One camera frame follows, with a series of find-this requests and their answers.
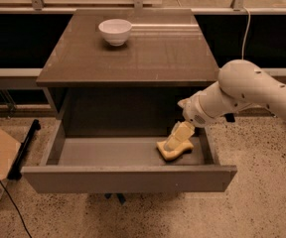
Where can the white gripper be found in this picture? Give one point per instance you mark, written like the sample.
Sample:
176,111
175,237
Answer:
194,113

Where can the yellow wavy sponge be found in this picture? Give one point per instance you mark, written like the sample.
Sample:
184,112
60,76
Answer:
170,154

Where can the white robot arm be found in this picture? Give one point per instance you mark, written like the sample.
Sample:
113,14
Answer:
240,83

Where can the grey cabinet with counter top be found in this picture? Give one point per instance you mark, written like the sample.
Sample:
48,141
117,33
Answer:
121,73

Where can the grey open top drawer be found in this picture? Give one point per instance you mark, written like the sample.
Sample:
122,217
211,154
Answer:
107,144

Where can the white ceramic bowl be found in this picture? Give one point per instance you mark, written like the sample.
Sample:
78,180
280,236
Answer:
115,31

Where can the black bar on floor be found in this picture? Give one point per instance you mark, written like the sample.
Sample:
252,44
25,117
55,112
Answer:
15,171

